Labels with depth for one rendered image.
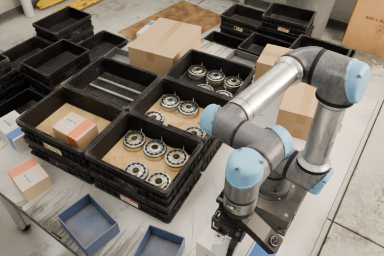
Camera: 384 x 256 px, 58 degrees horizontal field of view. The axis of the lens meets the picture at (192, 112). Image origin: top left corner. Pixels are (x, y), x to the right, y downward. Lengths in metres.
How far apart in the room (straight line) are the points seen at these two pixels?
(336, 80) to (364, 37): 3.05
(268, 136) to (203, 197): 0.83
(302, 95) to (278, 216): 0.70
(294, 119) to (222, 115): 0.98
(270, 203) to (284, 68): 0.63
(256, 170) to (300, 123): 1.11
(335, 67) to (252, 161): 0.45
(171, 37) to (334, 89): 1.32
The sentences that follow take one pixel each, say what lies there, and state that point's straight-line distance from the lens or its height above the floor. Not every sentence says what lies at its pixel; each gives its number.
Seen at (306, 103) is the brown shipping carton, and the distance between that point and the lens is 1.83.
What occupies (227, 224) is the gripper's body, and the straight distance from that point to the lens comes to 0.88.
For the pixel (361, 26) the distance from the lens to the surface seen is 4.08.
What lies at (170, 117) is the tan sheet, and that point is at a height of 0.83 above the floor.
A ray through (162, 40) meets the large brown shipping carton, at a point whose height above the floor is 0.90.
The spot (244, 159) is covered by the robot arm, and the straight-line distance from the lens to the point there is 0.71.
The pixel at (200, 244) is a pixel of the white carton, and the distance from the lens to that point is 0.98.
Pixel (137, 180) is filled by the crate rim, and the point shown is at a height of 0.93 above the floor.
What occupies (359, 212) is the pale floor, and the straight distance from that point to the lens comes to 2.58.
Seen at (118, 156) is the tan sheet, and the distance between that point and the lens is 1.57.
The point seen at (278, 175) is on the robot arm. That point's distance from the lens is 1.40.
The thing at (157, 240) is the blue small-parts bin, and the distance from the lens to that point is 1.47.
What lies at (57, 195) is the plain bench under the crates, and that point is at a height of 0.70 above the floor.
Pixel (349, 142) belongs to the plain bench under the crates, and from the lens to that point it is 1.94.
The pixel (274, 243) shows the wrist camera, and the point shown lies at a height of 1.24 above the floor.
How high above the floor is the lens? 2.00
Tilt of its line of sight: 42 degrees down
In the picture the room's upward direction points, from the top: straight up
